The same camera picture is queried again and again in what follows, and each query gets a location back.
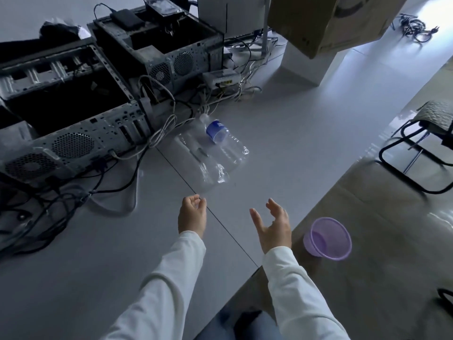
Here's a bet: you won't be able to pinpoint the person's left hand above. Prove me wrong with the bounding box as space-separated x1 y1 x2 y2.
178 194 207 240

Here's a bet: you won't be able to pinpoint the person's right hand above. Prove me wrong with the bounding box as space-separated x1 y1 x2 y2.
249 198 293 255

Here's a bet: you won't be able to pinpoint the person's right forearm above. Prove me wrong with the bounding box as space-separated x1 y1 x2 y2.
261 246 352 340

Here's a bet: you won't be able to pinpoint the person's left forearm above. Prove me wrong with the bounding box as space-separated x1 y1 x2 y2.
102 230 207 340

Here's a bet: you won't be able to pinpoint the clear plastic bottle without label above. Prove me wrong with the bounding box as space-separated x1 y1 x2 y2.
175 130 228 185

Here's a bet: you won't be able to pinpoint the clear bottle with blue label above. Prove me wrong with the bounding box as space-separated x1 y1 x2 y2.
199 114 250 166

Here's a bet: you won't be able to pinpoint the purple plastic wastebasket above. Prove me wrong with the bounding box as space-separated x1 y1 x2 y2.
303 217 353 262

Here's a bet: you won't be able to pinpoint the person's blue jeans legs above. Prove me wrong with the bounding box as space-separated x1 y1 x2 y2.
194 309 284 340

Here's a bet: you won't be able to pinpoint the white network router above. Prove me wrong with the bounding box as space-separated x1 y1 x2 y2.
202 69 242 90

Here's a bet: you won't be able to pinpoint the small open grey computer case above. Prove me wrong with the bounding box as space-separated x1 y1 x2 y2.
87 10 226 100

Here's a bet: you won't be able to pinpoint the large open grey computer case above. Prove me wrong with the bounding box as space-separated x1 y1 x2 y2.
0 38 153 189

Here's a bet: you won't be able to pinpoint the white monitor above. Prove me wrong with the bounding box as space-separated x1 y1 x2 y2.
197 0 271 42

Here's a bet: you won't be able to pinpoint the black power brick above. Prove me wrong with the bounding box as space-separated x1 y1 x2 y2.
110 9 144 31

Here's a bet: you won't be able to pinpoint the clear plastic drive case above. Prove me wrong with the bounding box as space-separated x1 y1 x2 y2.
144 0 185 19

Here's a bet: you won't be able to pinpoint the black chair base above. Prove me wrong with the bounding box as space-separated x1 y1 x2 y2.
437 288 453 316

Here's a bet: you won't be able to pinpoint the brown cardboard box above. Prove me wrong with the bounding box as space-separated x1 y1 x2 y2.
267 0 410 60

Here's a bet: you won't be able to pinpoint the grey quilted seat cushion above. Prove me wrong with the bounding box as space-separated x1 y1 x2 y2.
416 100 453 134

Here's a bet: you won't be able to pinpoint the black cloth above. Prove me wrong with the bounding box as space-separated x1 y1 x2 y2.
38 20 90 42

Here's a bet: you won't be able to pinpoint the grey cable bundle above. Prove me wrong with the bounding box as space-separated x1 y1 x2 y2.
110 75 209 160

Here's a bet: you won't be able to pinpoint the tangle of black cables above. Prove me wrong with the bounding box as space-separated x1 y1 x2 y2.
0 152 146 260

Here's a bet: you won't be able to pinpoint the black metal frame chair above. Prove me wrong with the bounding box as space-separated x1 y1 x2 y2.
378 100 453 195

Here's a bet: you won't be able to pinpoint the bundle of black cables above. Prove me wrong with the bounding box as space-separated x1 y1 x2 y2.
398 13 440 44

